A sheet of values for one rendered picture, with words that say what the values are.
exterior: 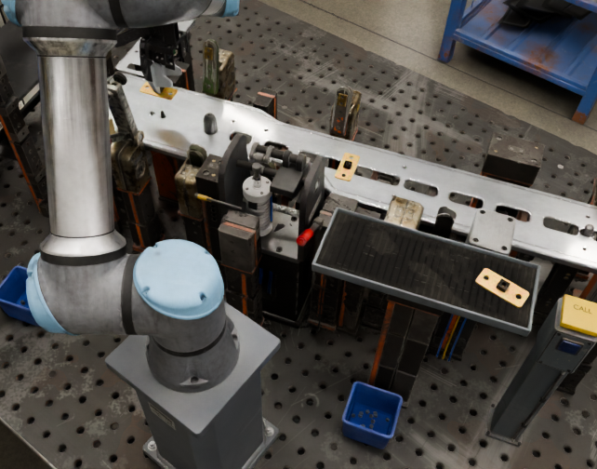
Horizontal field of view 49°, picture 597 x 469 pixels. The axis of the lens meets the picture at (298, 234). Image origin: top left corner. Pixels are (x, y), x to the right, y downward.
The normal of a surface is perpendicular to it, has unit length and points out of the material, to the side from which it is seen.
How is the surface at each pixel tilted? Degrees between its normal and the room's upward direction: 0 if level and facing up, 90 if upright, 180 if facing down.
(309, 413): 0
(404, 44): 0
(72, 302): 54
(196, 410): 0
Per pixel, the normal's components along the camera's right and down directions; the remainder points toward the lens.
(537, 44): 0.03, -0.62
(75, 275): 0.11, 0.26
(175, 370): -0.18, 0.54
